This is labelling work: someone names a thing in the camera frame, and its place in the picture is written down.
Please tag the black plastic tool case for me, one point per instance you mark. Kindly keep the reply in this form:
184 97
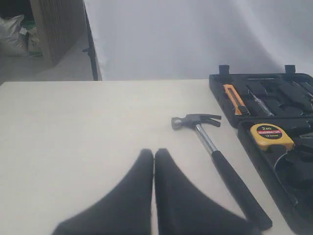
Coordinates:
287 175

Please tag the white backdrop cloth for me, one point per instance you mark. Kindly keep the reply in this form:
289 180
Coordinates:
189 39

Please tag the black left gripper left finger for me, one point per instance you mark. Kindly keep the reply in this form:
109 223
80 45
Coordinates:
125 210

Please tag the orange utility knife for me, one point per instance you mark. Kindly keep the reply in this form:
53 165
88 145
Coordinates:
240 108

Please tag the yellow tape measure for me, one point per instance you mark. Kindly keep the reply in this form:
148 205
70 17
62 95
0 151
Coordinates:
266 135

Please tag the steel claw hammer black grip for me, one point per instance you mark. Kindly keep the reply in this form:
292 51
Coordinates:
235 185

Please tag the clear tester screwdriver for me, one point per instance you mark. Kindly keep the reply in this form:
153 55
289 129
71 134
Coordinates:
262 105

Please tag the white plastic sack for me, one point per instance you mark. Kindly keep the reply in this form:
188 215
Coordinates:
12 43

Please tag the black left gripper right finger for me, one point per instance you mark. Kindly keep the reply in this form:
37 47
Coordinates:
182 209

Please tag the black backdrop stand pole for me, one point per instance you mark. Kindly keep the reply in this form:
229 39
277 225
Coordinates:
90 50

